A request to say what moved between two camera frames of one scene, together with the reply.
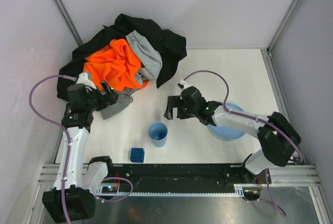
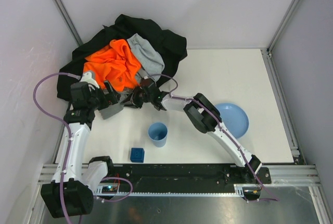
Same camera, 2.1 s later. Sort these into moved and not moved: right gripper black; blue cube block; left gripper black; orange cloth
Moved: right gripper black
Not moved: blue cube block; orange cloth; left gripper black
